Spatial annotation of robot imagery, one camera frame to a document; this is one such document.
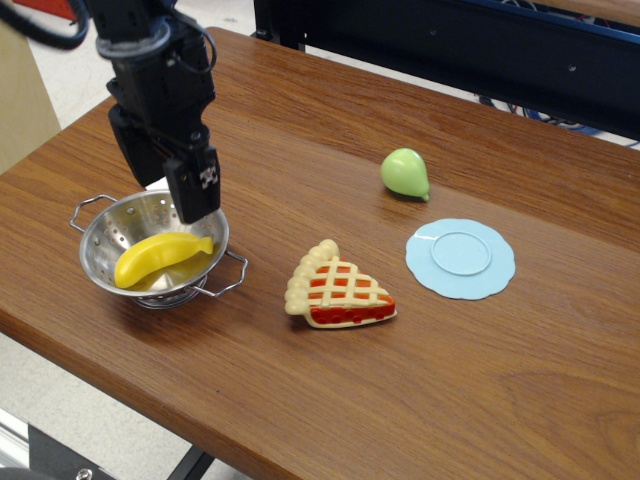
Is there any dark blue metal frame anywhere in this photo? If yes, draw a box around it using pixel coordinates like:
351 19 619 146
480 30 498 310
254 0 639 139

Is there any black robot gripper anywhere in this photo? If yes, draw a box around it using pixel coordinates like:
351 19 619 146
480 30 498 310
97 19 221 224

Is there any light blue toy plate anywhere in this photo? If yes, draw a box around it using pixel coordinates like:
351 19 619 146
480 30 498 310
405 219 516 300

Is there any red box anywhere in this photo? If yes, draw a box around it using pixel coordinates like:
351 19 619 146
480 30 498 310
13 0 76 21

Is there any green toy pear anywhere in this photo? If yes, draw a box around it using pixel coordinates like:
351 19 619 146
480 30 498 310
381 148 430 201

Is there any toy cherry pie slice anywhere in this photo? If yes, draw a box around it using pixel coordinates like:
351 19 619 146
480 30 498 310
284 239 397 329

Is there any beige wooden panel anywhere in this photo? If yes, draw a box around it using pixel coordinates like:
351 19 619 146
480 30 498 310
0 25 61 173

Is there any yellow toy banana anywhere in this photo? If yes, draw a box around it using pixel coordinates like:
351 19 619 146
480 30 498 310
114 232 214 289

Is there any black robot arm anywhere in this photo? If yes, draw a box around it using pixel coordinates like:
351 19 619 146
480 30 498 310
88 1 220 224

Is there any steel colander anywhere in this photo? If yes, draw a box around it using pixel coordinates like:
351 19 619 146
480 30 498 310
69 190 249 309

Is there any blue cable bundle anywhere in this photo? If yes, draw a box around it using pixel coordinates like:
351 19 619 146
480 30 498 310
477 93 640 150

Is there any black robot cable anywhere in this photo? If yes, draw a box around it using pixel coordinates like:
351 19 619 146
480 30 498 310
0 0 91 51

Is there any yellow handled toy knife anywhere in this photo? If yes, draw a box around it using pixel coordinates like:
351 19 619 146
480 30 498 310
145 177 169 191

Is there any black table leg bracket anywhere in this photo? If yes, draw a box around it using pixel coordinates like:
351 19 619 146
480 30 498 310
26 425 214 480

